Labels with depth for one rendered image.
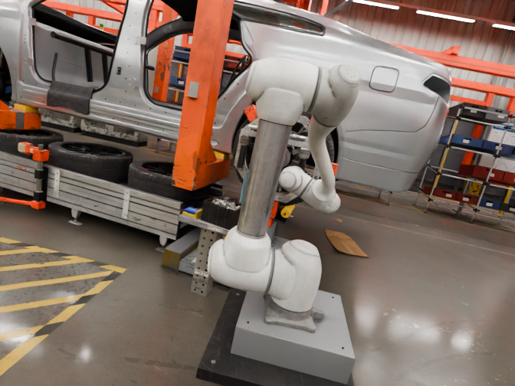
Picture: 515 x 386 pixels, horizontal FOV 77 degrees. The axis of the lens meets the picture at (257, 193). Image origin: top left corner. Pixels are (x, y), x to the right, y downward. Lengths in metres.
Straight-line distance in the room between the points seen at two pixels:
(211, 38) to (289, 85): 1.23
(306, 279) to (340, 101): 0.57
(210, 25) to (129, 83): 1.10
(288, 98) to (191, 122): 1.23
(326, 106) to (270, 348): 0.78
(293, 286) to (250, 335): 0.21
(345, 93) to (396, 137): 1.51
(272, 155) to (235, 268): 0.39
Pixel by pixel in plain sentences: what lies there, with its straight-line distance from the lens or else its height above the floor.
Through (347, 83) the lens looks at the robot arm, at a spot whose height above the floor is 1.20.
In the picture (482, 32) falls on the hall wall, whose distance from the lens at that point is 13.03.
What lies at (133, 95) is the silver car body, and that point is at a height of 1.02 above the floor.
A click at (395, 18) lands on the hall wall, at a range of 12.27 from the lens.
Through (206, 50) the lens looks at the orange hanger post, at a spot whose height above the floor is 1.37.
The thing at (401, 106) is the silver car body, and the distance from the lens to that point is 2.45.
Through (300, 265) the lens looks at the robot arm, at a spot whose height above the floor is 0.63.
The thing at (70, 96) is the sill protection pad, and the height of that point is 0.90.
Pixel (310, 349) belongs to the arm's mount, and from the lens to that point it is 1.17.
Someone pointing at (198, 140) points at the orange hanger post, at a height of 0.85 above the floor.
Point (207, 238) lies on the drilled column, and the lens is 1.87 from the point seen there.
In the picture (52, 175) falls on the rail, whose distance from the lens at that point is 2.90.
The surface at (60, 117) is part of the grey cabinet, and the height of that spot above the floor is 0.25.
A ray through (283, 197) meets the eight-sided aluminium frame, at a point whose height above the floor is 0.61.
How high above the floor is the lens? 1.07
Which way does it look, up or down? 13 degrees down
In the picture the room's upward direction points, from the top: 12 degrees clockwise
